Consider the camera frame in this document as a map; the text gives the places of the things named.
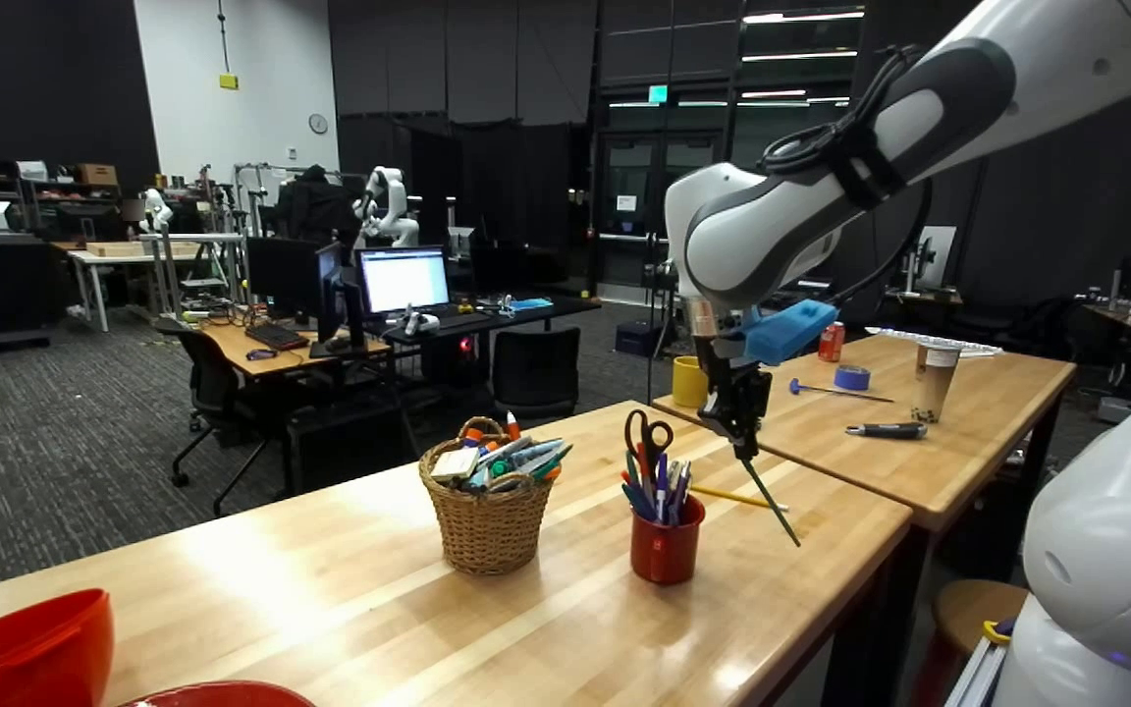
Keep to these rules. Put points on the wall clock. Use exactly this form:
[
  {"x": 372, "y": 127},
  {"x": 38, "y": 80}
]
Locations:
[{"x": 317, "y": 122}]

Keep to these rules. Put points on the black keyboard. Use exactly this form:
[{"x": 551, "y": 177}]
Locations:
[{"x": 276, "y": 335}]

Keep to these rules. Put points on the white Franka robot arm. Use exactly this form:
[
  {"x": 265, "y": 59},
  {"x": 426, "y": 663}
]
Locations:
[{"x": 776, "y": 223}]

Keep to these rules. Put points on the black office chair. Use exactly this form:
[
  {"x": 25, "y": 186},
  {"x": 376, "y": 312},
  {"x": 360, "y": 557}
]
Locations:
[
  {"x": 537, "y": 375},
  {"x": 215, "y": 380}
]

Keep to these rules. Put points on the yellow pencil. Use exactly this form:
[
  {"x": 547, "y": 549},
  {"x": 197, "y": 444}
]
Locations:
[{"x": 728, "y": 495}]

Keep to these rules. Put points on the metal cup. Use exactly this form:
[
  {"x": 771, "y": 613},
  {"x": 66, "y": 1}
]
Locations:
[{"x": 936, "y": 386}]

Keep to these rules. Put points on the red bowl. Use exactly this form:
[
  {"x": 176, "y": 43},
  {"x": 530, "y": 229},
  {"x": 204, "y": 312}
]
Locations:
[{"x": 17, "y": 649}]

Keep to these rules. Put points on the small red object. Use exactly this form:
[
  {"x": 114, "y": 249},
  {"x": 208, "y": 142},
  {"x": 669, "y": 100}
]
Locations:
[{"x": 831, "y": 343}]

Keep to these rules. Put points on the black metal storage rack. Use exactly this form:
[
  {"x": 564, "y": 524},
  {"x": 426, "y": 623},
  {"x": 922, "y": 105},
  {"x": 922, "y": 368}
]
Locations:
[{"x": 776, "y": 80}]

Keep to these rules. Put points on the blue tool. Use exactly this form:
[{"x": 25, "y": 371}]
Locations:
[{"x": 848, "y": 380}]

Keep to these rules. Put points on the wooden side table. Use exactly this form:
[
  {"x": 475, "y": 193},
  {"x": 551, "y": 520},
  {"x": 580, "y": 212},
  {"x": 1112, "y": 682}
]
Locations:
[{"x": 985, "y": 380}]

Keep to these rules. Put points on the green pen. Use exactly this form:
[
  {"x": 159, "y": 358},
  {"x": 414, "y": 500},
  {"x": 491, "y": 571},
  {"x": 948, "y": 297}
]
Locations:
[{"x": 776, "y": 503}]

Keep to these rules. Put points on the red mug with pens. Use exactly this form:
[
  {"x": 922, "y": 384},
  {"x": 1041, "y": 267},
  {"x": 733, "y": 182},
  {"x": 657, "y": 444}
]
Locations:
[{"x": 487, "y": 524}]

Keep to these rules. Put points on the yellow container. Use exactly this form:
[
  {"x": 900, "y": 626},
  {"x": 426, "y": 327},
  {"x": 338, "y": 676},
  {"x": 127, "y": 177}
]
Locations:
[{"x": 687, "y": 384}]

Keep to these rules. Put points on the small white robot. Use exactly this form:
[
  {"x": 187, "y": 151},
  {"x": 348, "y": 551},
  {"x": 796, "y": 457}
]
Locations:
[{"x": 155, "y": 210}]

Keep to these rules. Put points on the computer monitor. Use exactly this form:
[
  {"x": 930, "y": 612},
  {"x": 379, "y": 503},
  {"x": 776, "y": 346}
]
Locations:
[{"x": 401, "y": 282}]

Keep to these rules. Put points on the blue pen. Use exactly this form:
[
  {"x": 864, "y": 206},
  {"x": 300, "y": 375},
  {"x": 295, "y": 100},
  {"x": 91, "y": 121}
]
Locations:
[{"x": 632, "y": 500}]

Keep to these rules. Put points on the round wooden stool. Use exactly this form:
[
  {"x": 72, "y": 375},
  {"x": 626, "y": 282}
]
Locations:
[{"x": 981, "y": 612}]

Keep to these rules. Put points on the red plate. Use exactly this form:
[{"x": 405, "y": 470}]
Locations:
[{"x": 225, "y": 695}]

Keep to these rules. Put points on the black flat device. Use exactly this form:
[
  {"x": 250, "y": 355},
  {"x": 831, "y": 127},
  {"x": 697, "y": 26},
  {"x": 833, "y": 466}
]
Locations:
[{"x": 888, "y": 430}]

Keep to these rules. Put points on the wooden office desk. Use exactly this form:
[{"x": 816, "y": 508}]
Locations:
[{"x": 246, "y": 352}]

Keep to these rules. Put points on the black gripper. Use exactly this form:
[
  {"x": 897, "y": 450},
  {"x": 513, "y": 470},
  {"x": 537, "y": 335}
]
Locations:
[{"x": 741, "y": 396}]

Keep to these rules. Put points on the black scissors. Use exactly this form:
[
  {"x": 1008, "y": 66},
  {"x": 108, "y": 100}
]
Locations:
[{"x": 650, "y": 466}]

